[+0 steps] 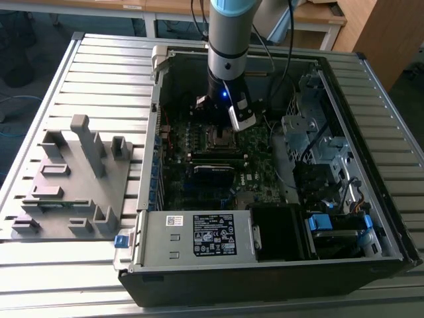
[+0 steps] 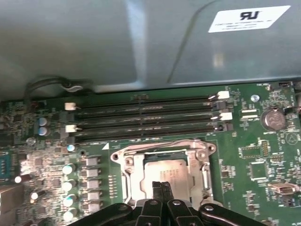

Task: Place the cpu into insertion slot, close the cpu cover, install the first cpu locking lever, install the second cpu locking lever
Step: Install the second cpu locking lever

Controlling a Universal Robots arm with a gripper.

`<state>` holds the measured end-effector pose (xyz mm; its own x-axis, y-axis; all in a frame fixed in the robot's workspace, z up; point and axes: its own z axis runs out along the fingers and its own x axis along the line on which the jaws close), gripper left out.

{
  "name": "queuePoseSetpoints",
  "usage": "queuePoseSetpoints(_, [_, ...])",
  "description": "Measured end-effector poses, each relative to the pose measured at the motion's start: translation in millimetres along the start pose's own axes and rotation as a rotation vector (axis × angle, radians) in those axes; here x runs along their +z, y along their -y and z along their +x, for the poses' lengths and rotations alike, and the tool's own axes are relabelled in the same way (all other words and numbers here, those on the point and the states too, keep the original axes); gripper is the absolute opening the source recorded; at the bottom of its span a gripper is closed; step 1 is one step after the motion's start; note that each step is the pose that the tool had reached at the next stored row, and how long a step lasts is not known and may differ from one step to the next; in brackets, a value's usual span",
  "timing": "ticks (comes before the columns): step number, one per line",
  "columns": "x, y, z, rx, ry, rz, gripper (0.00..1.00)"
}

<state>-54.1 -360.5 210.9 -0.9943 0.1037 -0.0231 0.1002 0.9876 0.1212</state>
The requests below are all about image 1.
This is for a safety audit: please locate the metal socket cover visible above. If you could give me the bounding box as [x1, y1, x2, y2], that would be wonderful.
[205, 127, 240, 152]

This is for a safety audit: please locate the green motherboard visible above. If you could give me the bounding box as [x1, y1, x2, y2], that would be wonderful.
[155, 105, 289, 211]

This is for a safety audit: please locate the black graphics card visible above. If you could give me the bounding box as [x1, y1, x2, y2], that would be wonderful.
[192, 164, 237, 197]

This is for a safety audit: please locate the silver metal drive cage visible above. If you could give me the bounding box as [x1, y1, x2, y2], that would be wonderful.
[280, 62, 357, 199]

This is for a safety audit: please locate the silver chipset heatsink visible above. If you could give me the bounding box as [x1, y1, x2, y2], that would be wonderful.
[235, 191, 256, 210]

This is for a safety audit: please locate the grey power supply unit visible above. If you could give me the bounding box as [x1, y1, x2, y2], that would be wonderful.
[140, 209, 263, 266]

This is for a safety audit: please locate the grey parts rack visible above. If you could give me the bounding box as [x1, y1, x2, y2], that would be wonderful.
[9, 114, 135, 240]

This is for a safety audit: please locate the blue disk carrier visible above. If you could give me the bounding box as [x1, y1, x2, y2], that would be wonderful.
[306, 213, 334, 232]

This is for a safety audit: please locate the wooden cabinet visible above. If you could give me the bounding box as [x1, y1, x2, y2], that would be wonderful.
[333, 0, 424, 95]

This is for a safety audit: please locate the black disk drive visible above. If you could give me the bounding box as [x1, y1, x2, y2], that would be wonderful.
[311, 230, 362, 260]

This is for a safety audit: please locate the black PC case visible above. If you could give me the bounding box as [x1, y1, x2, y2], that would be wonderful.
[112, 44, 423, 309]

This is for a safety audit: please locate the green RAM stick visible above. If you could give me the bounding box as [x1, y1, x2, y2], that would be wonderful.
[36, 200, 91, 211]

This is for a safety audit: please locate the black office chair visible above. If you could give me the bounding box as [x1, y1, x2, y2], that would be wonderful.
[0, 18, 38, 89]

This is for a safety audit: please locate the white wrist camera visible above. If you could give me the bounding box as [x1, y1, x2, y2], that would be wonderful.
[227, 92, 258, 133]

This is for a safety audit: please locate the black looped cable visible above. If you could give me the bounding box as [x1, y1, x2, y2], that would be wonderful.
[267, 70, 297, 115]

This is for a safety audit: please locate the black drive cable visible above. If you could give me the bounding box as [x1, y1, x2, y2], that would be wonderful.
[299, 121, 331, 162]

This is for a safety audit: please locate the wooden desk white frame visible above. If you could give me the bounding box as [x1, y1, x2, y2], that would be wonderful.
[0, 0, 156, 38]
[145, 0, 348, 51]

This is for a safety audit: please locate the coloured wire bundle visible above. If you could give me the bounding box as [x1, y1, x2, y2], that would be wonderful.
[350, 197, 372, 215]

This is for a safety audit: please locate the blue floor cable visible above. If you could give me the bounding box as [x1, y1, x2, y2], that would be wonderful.
[0, 94, 44, 140]

